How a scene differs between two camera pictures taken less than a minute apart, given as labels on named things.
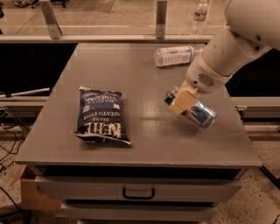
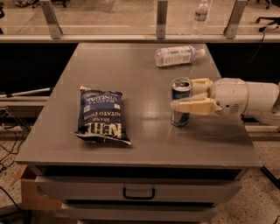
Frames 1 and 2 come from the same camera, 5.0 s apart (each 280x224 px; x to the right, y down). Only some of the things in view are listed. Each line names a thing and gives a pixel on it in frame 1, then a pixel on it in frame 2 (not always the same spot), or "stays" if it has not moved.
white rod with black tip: [7, 95] stays
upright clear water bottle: [199, 18] stays
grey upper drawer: [142, 189] stays
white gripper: [202, 75] to [229, 94]
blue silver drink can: [200, 114] to [181, 87]
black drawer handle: [138, 197] stays
